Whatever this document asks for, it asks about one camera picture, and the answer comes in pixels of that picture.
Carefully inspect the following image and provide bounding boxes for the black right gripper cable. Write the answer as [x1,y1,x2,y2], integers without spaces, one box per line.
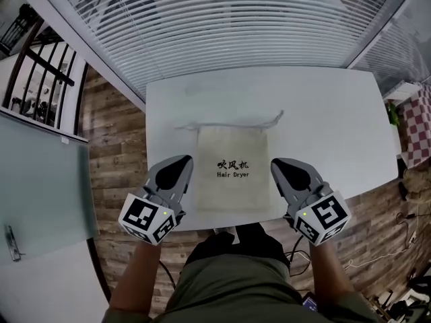
[284,234,310,277]

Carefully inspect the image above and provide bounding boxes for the dark device with lit screen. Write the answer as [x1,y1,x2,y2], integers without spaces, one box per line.
[301,293,319,312]

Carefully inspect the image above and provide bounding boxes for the wide white window blinds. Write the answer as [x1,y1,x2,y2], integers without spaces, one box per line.
[52,0,405,97]

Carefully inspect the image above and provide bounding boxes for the beige hair dryer drawstring bag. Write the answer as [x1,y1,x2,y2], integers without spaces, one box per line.
[174,109,285,214]

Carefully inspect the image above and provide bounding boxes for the person's left forearm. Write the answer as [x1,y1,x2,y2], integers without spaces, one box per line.
[109,240,162,316]

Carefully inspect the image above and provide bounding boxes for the long white cable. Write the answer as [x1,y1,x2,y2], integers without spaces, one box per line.
[345,247,408,271]

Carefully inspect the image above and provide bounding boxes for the red checkered tablecloth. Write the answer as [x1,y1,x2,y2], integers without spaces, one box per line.
[402,85,431,168]

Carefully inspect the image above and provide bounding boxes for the frosted glass door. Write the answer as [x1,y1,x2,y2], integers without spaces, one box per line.
[0,111,100,260]

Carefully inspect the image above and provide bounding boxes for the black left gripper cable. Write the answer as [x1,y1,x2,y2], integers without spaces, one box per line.
[158,260,178,289]

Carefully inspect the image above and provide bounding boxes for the person's black shorts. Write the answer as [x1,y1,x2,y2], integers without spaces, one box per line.
[185,222,290,275]

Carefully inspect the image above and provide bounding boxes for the small green plant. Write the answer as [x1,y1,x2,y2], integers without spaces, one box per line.
[387,102,401,127]

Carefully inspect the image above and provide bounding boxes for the person's olive shirt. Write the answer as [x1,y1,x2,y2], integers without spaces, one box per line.
[102,256,381,323]

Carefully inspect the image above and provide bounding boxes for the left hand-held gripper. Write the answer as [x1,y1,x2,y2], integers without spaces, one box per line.
[117,155,195,248]

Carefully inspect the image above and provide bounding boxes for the metal door handle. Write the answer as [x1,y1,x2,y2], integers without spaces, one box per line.
[3,225,26,262]

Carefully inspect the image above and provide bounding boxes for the person's right forearm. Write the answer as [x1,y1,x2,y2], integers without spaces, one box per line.
[308,240,358,297]

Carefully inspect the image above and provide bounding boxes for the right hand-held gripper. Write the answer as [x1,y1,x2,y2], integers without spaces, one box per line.
[271,157,353,247]

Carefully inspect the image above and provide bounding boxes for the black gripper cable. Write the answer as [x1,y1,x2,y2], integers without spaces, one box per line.
[284,234,310,277]
[158,260,178,289]

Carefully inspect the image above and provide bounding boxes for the black metal railing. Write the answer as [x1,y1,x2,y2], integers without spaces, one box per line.
[0,5,90,137]

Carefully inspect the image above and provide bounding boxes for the narrow white window blinds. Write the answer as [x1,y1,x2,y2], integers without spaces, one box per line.
[350,0,431,90]

